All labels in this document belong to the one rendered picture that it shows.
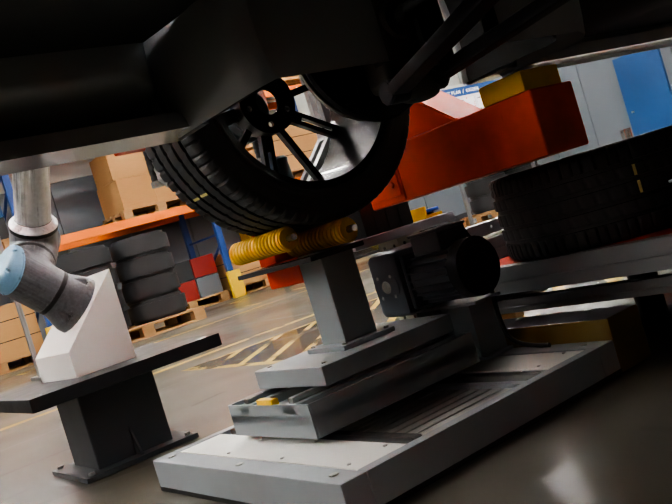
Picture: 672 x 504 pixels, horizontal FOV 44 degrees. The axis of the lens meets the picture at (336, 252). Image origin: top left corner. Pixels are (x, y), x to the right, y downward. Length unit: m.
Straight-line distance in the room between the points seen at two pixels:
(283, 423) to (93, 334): 0.98
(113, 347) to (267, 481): 1.13
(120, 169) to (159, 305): 3.39
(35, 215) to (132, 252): 6.61
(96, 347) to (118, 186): 9.53
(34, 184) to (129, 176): 9.56
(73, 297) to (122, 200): 9.44
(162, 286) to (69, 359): 6.74
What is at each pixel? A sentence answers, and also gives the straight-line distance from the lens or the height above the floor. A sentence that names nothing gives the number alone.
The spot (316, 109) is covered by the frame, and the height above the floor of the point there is 0.83.
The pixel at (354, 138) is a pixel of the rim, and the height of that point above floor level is 0.71.
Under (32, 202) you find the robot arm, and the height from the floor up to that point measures 0.85.
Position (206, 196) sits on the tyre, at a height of 0.65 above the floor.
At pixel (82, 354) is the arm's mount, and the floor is 0.36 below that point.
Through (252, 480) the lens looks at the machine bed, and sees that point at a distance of 1.75.
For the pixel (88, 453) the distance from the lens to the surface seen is 2.75.
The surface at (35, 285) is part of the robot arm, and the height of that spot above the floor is 0.60.
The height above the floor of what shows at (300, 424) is 0.12.
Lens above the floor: 0.49
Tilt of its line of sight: 1 degrees down
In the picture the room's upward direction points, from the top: 17 degrees counter-clockwise
